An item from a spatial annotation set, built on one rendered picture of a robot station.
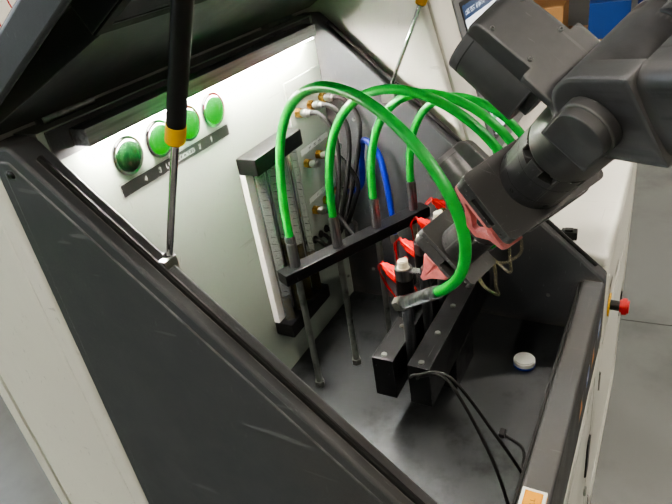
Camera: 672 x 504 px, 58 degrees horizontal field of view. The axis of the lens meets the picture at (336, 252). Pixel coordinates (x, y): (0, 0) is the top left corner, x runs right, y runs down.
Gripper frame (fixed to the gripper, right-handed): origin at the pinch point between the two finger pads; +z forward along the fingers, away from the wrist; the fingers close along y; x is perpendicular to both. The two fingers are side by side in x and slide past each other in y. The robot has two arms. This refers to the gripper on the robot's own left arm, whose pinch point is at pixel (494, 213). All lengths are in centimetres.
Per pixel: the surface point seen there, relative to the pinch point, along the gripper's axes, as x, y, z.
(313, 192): -28, -3, 60
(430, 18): -39, -34, 39
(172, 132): -22.2, 21.0, -1.8
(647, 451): 78, -63, 138
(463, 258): 1.2, 0.2, 11.9
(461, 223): -1.9, -0.9, 9.1
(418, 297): 1.6, 3.8, 22.8
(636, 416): 72, -72, 147
